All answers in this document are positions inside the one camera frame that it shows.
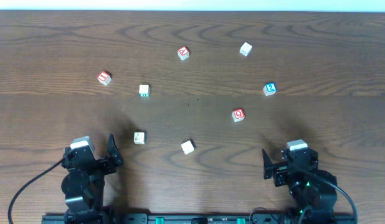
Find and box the red letter A block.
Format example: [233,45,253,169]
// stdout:
[178,46,189,60]

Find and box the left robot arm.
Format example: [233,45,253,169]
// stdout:
[61,134,123,223]

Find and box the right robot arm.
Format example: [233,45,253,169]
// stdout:
[262,145,339,223]

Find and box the red letter Q block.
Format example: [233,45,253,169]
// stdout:
[232,108,245,122]

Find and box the white block top right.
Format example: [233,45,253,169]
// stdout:
[239,42,252,57]

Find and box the blue number 2 block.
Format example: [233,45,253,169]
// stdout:
[263,82,277,96]

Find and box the white block picture face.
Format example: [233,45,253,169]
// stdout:
[133,132,145,144]

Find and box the plain white tilted block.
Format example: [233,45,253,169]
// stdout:
[181,140,194,155]

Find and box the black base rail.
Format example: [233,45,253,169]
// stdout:
[41,213,354,224]

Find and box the white block green side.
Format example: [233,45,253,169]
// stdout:
[139,84,150,97]

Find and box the red letter I block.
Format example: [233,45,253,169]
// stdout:
[97,71,112,86]

